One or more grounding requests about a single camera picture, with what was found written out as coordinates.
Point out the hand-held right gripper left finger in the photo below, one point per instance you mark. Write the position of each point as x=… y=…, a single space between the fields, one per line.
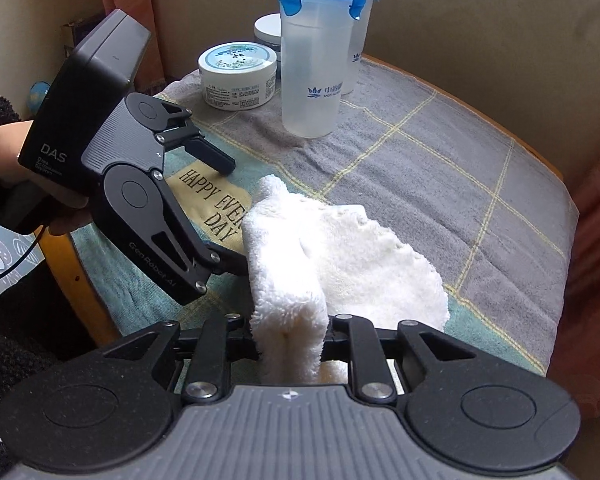
x=215 y=355

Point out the clear jar white lid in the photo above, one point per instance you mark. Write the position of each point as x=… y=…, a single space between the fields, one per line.
x=267 y=30

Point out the white towel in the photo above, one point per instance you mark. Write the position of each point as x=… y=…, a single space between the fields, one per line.
x=300 y=260

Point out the small blue globe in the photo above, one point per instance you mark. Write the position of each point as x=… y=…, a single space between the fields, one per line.
x=37 y=97

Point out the person's left hand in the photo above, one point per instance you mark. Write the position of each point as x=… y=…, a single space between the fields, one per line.
x=5 y=150

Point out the light blue floral bedding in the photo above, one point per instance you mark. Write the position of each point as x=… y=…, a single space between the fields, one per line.
x=5 y=260

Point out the white round powder tin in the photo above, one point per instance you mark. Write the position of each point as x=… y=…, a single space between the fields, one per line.
x=237 y=77

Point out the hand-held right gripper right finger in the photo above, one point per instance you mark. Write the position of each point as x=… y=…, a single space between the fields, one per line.
x=365 y=360

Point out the tall translucent cup blue lid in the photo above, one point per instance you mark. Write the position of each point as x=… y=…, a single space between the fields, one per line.
x=310 y=70
x=362 y=35

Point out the cardboard box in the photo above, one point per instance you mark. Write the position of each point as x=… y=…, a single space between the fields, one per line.
x=80 y=30

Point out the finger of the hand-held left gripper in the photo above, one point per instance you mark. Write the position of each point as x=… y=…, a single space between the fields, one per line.
x=225 y=260
x=210 y=155

